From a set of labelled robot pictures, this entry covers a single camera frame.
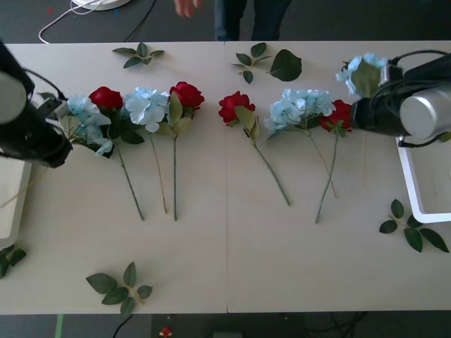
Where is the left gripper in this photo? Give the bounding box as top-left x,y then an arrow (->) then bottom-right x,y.
20,139 -> 74,169

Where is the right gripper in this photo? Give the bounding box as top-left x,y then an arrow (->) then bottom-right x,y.
351,97 -> 374,130

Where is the red rose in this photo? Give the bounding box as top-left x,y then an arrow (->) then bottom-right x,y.
314,99 -> 353,225
88,86 -> 146,222
218,90 -> 292,207
154,81 -> 206,222

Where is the pale blue flower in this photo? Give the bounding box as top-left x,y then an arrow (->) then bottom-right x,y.
335,52 -> 388,189
123,87 -> 171,215
0,93 -> 114,208
259,87 -> 338,199

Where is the person's hand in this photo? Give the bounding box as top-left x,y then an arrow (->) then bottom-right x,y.
174,0 -> 204,19

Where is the shallow white box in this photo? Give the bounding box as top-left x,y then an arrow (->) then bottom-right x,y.
0,154 -> 33,240
395,135 -> 451,224

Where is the large single green leaf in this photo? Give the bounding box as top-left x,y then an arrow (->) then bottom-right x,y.
269,49 -> 303,82

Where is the green leaf twig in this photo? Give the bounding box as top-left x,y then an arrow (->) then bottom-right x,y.
0,244 -> 27,279
111,42 -> 166,70
228,42 -> 274,85
378,199 -> 450,254
86,261 -> 154,316

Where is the person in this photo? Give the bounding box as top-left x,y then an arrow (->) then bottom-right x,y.
214,0 -> 293,42

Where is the white round base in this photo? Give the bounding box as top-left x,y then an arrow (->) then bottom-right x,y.
72,0 -> 131,11

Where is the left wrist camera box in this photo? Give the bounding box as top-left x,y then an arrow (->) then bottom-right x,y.
52,99 -> 70,119

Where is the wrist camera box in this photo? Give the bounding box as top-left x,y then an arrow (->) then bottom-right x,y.
52,99 -> 70,119
379,58 -> 403,86

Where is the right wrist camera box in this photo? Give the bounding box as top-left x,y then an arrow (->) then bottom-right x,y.
379,58 -> 403,86

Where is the white floor cable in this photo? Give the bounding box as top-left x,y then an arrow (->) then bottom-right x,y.
37,0 -> 106,45

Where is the black floor cable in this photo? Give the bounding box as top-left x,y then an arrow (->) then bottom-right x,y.
112,314 -> 135,338
123,0 -> 158,42

